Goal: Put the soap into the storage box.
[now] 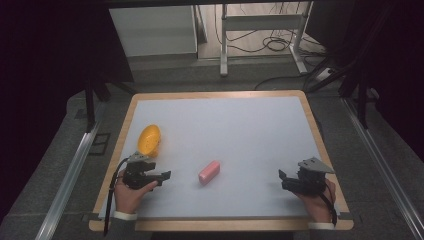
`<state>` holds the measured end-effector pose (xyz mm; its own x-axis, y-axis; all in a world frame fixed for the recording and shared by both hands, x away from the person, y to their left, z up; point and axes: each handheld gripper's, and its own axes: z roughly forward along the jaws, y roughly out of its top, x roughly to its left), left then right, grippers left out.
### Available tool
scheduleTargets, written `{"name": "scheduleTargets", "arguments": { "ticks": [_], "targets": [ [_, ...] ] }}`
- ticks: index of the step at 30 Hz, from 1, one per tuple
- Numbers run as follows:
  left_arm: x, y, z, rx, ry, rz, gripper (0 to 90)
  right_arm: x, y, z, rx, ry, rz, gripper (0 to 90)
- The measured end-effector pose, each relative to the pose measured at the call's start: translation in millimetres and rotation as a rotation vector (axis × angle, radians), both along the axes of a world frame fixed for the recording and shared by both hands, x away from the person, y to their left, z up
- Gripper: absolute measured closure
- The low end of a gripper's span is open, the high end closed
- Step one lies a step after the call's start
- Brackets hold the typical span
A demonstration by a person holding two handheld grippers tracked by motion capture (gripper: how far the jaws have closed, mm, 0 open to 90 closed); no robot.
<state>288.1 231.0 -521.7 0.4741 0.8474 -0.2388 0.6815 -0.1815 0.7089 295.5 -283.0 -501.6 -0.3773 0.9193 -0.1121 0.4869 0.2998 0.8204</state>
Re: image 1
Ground white power strip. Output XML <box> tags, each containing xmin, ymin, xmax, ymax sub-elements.
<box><xmin>314</xmin><ymin>67</ymin><xmax>335</xmax><ymax>83</ymax></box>

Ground aluminium rail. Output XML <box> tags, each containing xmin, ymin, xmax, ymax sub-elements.
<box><xmin>342</xmin><ymin>97</ymin><xmax>424</xmax><ymax>240</ymax></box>
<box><xmin>34</xmin><ymin>122</ymin><xmax>102</xmax><ymax>240</ymax></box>

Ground person's left hand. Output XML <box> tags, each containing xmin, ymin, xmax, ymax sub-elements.
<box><xmin>113</xmin><ymin>169</ymin><xmax>160</xmax><ymax>215</ymax></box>

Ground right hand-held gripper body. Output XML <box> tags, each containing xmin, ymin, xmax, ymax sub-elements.
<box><xmin>283</xmin><ymin>156</ymin><xmax>336</xmax><ymax>196</ymax></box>

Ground yellow mango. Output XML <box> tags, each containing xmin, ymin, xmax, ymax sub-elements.
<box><xmin>137</xmin><ymin>124</ymin><xmax>163</xmax><ymax>159</ymax></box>

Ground black stand leg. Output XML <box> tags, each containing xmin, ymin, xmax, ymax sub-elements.
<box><xmin>83</xmin><ymin>78</ymin><xmax>113</xmax><ymax>134</ymax></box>
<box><xmin>338</xmin><ymin>71</ymin><xmax>371</xmax><ymax>130</ymax></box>

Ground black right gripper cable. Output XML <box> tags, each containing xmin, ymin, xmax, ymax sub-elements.
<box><xmin>318</xmin><ymin>181</ymin><xmax>338</xmax><ymax>227</ymax></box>

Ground black floor bracket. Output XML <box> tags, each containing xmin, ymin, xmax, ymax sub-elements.
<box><xmin>87</xmin><ymin>132</ymin><xmax>112</xmax><ymax>157</ymax></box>

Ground black floor cables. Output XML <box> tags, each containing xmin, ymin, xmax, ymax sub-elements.
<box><xmin>213</xmin><ymin>3</ymin><xmax>331</xmax><ymax>92</ymax></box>

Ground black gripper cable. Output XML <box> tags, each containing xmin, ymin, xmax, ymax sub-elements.
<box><xmin>318</xmin><ymin>181</ymin><xmax>338</xmax><ymax>227</ymax></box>
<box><xmin>103</xmin><ymin>156</ymin><xmax>130</xmax><ymax>237</ymax></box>

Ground white cabinet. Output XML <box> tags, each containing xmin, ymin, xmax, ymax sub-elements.
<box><xmin>108</xmin><ymin>4</ymin><xmax>199</xmax><ymax>58</ymax></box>

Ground white metal desk frame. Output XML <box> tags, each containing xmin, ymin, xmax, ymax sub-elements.
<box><xmin>219</xmin><ymin>2</ymin><xmax>314</xmax><ymax>78</ymax></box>

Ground person's right hand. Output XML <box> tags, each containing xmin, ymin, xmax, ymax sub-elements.
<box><xmin>295</xmin><ymin>178</ymin><xmax>337</xmax><ymax>224</ymax></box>

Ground pink soap bar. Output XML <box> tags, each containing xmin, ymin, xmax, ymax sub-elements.
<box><xmin>198</xmin><ymin>160</ymin><xmax>222</xmax><ymax>187</ymax></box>

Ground dark curtain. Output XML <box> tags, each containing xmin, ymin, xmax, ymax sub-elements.
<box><xmin>304</xmin><ymin>0</ymin><xmax>424</xmax><ymax>164</ymax></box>
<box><xmin>0</xmin><ymin>0</ymin><xmax>135</xmax><ymax>221</ymax></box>

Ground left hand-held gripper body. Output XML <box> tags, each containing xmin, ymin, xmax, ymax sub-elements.
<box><xmin>122</xmin><ymin>151</ymin><xmax>158</xmax><ymax>191</ymax></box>

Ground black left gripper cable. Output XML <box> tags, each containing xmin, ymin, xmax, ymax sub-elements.
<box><xmin>103</xmin><ymin>156</ymin><xmax>130</xmax><ymax>237</ymax></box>

